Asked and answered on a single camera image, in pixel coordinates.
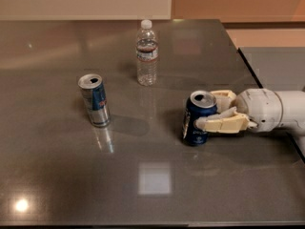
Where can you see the clear plastic water bottle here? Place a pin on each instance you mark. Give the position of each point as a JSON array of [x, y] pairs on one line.
[[146, 48]]

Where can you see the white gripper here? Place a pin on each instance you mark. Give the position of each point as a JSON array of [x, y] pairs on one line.
[[261, 109]]

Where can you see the grey side table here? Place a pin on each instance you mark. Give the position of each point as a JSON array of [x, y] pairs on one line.
[[276, 69]]

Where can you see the blue pepsi can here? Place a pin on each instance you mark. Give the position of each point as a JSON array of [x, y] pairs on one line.
[[199, 104]]

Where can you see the silver blue red bull can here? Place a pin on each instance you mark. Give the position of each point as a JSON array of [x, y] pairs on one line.
[[94, 95]]

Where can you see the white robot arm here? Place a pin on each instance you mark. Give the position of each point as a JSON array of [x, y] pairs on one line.
[[293, 116]]

